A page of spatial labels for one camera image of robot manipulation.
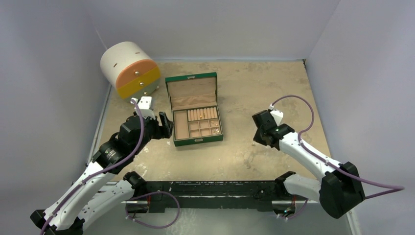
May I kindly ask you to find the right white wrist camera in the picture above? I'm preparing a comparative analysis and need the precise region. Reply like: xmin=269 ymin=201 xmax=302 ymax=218
xmin=268 ymin=104 xmax=284 ymax=126

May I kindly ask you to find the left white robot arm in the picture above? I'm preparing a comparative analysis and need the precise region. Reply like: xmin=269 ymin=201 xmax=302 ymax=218
xmin=30 ymin=111 xmax=174 ymax=235

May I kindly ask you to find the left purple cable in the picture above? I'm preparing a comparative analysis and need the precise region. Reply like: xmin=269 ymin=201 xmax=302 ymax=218
xmin=39 ymin=98 xmax=145 ymax=235

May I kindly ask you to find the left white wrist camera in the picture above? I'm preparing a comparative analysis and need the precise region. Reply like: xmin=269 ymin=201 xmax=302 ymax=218
xmin=130 ymin=96 xmax=156 ymax=119

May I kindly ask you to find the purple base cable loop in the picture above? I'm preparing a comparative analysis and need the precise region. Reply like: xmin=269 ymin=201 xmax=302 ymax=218
xmin=125 ymin=190 xmax=181 ymax=229

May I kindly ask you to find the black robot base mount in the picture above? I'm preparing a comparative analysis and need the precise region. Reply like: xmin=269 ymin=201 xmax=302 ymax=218
xmin=123 ymin=172 xmax=304 ymax=213

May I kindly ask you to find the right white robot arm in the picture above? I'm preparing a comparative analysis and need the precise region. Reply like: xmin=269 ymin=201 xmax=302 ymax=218
xmin=252 ymin=110 xmax=365 ymax=219

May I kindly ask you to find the green jewelry box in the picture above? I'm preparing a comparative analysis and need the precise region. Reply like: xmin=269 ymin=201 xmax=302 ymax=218
xmin=165 ymin=72 xmax=221 ymax=147

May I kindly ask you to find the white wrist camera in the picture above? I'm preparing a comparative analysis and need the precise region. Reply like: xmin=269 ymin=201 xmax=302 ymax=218
xmin=130 ymin=96 xmax=156 ymax=119
xmin=268 ymin=104 xmax=284 ymax=126

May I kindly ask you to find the green removable jewelry tray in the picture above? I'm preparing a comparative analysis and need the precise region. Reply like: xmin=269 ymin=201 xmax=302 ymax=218
xmin=172 ymin=106 xmax=223 ymax=143

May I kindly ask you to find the round three-drawer jewelry cabinet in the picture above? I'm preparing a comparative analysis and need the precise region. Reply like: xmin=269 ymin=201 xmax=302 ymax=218
xmin=100 ymin=42 xmax=161 ymax=100

